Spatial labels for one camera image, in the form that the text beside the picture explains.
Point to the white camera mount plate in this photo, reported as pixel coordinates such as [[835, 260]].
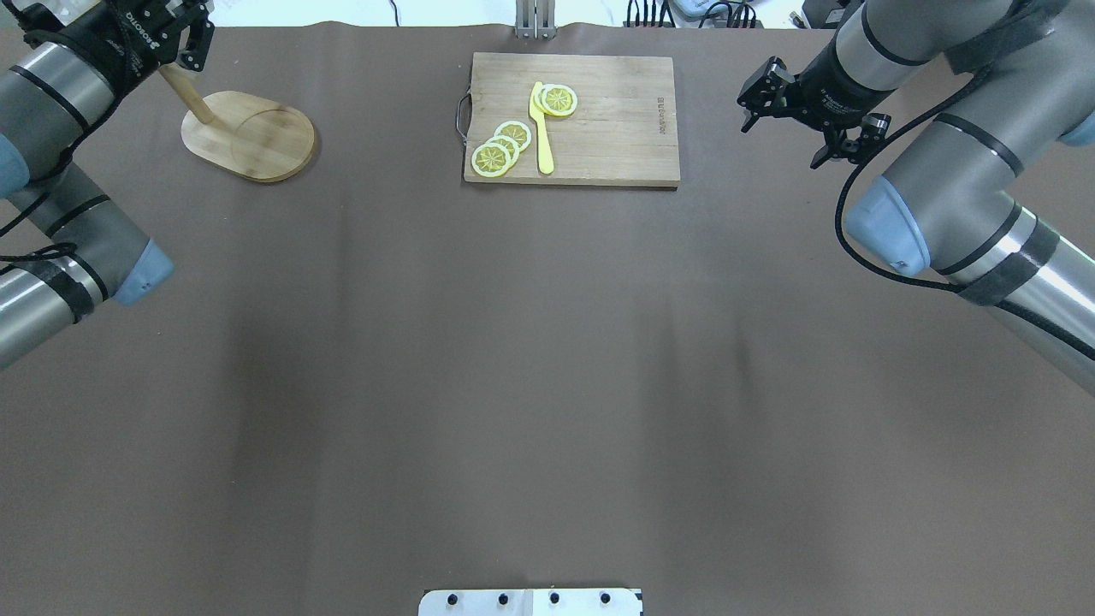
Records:
[[533, 601]]

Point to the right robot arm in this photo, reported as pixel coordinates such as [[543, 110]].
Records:
[[991, 85]]

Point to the wooden cutting board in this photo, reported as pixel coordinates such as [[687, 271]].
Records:
[[624, 132]]

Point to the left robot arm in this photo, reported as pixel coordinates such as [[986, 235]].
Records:
[[71, 82]]

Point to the lemon slice back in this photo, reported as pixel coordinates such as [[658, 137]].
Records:
[[517, 131]]

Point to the aluminium frame post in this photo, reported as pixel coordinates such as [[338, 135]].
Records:
[[535, 19]]

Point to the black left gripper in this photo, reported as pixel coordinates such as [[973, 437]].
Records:
[[117, 36]]

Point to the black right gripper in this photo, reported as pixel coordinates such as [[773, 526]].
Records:
[[831, 83]]

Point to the lemon slice on knife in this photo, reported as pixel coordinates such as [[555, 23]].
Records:
[[555, 99]]

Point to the lemon slice middle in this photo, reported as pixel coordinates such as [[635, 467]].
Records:
[[510, 145]]

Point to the yellow plastic knife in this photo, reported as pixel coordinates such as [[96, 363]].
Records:
[[544, 155]]

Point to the lemon slice front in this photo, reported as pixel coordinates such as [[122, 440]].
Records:
[[490, 161]]

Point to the wooden cup storage rack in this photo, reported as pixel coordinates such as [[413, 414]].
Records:
[[257, 139]]

